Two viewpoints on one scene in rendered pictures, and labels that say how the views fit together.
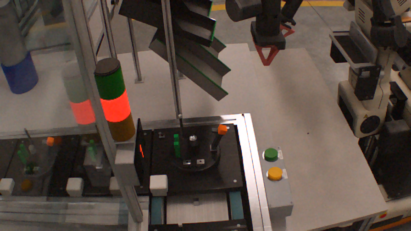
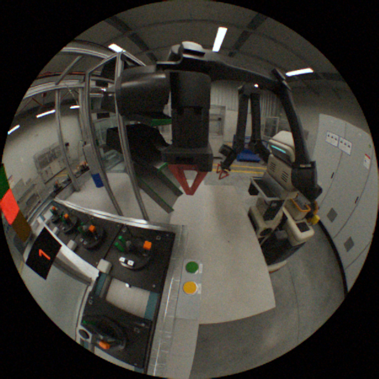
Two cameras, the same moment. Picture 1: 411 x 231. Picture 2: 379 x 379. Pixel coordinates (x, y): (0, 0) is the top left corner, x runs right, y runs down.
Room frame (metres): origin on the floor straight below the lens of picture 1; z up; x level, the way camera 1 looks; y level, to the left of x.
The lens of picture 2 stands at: (0.57, -0.18, 1.35)
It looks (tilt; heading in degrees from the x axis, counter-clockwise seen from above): 34 degrees down; 6
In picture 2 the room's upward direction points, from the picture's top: straight up
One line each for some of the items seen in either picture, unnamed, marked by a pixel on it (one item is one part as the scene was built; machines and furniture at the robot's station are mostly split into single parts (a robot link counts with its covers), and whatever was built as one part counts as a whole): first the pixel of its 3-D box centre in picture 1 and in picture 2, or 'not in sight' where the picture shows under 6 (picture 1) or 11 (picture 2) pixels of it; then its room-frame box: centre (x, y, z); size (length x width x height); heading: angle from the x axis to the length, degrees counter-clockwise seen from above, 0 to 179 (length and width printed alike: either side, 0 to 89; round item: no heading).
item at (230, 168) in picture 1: (193, 145); (131, 247); (0.69, 0.04, 1.01); 0.24 x 0.24 x 0.13; 0
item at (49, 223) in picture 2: not in sight; (54, 211); (0.68, 0.77, 1.01); 0.24 x 0.24 x 0.13; 0
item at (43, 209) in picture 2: not in sight; (88, 171); (1.49, 1.35, 0.92); 2.35 x 0.41 x 0.12; 0
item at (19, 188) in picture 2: not in sight; (26, 190); (0.58, 7.84, 0.69); 2.42 x 1.03 x 1.38; 4
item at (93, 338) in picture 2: not in sight; (88, 331); (0.35, 0.05, 1.06); 0.08 x 0.04 x 0.07; 87
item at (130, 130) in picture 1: (120, 123); (20, 226); (0.50, 0.16, 1.28); 0.05 x 0.05 x 0.05
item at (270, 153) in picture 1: (270, 155); (192, 267); (0.68, -0.17, 0.96); 0.04 x 0.04 x 0.02
